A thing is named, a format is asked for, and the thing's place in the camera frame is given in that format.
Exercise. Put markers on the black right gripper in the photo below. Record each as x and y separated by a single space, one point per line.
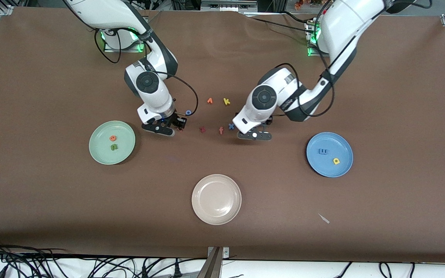
175 119

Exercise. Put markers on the green letter u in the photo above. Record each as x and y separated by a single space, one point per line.
114 148

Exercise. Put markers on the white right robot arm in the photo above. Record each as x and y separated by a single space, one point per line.
110 15

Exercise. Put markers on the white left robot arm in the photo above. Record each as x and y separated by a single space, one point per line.
346 23

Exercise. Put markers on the brown table cover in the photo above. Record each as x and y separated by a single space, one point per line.
222 61

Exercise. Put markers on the beige plate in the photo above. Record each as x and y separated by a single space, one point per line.
216 199

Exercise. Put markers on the green plate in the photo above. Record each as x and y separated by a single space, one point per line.
102 152

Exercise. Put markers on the grey metal bar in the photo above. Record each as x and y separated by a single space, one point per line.
211 266

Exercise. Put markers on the black power plug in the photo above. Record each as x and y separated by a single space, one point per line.
2 272
144 272
176 271

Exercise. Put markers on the blue plate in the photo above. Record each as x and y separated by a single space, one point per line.
329 170

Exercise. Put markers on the orange background object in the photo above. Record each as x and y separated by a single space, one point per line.
299 4

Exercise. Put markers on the white paper scrap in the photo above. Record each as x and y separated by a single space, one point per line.
324 218

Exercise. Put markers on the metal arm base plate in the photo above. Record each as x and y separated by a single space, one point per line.
310 50
110 50

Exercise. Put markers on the silver aluminium frame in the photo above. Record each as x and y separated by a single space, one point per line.
226 4

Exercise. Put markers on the silver bracket plate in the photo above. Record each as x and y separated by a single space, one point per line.
225 253

